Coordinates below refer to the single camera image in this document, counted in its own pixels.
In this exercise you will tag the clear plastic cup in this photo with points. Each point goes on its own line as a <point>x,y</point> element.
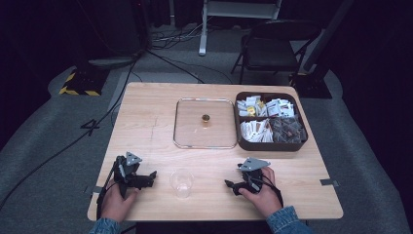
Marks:
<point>181,183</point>

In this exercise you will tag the dark brown compartment box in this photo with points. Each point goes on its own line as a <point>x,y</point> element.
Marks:
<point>269,147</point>

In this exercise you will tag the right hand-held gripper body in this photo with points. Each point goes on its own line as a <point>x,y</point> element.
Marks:
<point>253,177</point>

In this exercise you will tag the black folding chair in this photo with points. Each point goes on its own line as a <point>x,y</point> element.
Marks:
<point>269,52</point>

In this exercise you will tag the pile of small white sachets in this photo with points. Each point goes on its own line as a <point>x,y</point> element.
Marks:
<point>246,105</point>

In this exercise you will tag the clear square lid gold knob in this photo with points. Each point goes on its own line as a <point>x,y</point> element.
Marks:
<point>195,133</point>

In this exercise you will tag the person's left hand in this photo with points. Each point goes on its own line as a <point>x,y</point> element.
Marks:
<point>115,204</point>

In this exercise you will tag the grey tape piece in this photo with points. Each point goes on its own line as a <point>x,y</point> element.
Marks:
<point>329,182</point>
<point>94,189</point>

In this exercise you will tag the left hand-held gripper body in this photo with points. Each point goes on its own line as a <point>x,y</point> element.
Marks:
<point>125,172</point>

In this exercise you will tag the black stand with slanted post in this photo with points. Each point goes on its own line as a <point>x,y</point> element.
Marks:
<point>313,81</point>

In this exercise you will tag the person's right hand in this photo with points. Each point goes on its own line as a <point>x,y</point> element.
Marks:
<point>268,198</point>

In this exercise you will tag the pile of white stick packets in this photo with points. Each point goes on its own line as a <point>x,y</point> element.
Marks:
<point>258,131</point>

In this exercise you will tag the pile of white printed sachets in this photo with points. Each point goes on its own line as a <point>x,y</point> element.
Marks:
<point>281,108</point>

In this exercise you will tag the white metal stand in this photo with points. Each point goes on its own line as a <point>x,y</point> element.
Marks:
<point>203,35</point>

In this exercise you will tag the pile of dark tea bags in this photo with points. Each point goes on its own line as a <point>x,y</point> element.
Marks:
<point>287,130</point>

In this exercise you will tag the yellow sachet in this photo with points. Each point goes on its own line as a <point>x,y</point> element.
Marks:
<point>251,111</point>

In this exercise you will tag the black yellow striped stand base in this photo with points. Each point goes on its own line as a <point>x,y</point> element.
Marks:
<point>85,83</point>

